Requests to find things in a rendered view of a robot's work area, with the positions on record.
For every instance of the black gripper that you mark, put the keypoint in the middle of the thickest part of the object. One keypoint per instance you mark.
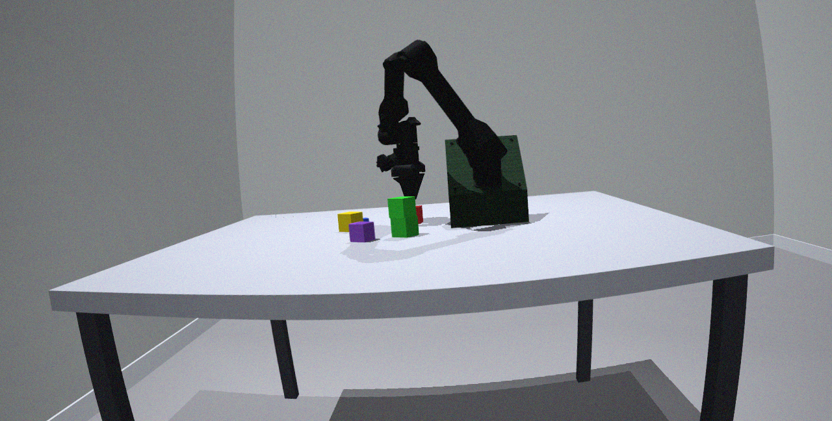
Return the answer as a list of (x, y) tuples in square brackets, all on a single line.
[(407, 173)]

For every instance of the purple block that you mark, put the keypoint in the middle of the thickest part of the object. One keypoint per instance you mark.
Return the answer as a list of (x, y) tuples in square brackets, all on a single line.
[(361, 231)]

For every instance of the yellow cube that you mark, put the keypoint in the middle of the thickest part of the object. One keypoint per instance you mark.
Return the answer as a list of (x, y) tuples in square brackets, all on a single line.
[(349, 217)]

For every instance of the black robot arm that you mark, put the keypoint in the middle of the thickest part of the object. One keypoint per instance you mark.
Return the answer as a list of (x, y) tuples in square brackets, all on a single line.
[(476, 139)]

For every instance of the green block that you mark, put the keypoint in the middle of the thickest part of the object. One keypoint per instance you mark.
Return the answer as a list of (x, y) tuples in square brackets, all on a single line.
[(404, 227), (401, 207)]

